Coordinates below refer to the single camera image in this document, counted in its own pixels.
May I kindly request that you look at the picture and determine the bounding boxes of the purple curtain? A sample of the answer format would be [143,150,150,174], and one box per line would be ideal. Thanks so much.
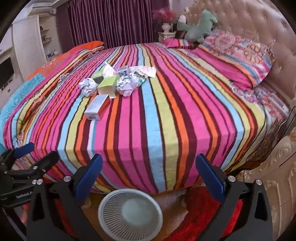
[55,0,170,48]

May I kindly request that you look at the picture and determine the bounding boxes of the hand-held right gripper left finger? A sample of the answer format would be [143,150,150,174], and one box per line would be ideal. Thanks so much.
[26,153,103,241]

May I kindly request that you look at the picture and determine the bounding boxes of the small blue white box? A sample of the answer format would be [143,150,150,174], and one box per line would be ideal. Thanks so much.
[116,65,129,78]

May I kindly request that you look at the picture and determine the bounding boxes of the beige tufted headboard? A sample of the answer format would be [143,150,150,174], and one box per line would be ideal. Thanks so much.
[184,0,296,100]

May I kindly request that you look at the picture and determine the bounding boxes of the striped colourful blanket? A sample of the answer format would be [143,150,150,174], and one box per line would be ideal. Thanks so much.
[3,42,266,194]

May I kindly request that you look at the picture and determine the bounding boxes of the white wrapper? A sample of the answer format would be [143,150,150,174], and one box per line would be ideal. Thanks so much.
[129,65,157,78]

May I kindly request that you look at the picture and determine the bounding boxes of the green white packet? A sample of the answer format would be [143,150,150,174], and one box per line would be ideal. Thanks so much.
[129,70,147,85]

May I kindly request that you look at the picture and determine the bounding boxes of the white television stand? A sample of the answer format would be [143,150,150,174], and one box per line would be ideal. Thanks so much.
[0,76,23,101]

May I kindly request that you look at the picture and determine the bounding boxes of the carved cream bed frame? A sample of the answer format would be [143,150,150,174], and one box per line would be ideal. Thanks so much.
[236,133,296,241]

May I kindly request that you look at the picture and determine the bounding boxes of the white tissue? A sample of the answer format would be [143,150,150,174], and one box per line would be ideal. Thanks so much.
[102,62,117,79]

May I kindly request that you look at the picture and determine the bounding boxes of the floral bedsheet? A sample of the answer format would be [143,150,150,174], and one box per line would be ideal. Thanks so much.
[229,79,290,172]

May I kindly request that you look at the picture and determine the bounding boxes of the light green box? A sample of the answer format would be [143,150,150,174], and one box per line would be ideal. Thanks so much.
[97,75,119,99]

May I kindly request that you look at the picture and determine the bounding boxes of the small striped pillow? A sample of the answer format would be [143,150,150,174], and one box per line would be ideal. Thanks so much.
[163,38,197,49]

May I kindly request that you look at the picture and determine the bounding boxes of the red flowers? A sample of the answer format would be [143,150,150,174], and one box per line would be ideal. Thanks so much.
[153,8,178,25]

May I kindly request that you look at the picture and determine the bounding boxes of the black television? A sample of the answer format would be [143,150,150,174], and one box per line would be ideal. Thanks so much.
[0,57,14,88]

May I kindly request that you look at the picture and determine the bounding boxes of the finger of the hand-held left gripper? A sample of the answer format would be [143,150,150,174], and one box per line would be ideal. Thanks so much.
[7,151,60,180]
[0,142,35,171]

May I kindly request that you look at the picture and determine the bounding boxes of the white mesh wastebasket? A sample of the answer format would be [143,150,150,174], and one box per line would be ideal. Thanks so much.
[97,190,163,241]

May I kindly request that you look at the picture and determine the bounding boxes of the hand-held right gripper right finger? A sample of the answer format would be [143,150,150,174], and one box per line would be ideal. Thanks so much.
[195,153,273,241]

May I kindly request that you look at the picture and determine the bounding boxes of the white nightstand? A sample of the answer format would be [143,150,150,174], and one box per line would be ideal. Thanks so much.
[158,31,178,42]

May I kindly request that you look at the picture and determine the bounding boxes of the small green carton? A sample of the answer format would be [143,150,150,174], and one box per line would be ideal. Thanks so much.
[91,72,104,84]

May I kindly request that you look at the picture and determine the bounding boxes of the black cable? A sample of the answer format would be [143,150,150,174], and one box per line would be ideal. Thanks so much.
[283,111,292,139]

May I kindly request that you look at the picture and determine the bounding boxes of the white paper ball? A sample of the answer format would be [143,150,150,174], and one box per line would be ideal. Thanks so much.
[79,78,99,97]
[116,75,140,97]

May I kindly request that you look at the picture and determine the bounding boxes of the green plush toy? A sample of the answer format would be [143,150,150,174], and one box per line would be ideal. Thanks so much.
[177,9,219,43]

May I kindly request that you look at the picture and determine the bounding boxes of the white shelf cabinet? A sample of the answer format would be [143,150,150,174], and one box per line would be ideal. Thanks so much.
[11,13,63,81]

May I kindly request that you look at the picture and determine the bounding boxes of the white rectangular box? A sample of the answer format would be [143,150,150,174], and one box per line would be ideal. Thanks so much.
[84,94,109,121]

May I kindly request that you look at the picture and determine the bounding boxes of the large floral pillow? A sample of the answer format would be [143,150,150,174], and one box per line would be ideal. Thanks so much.
[187,29,277,90]

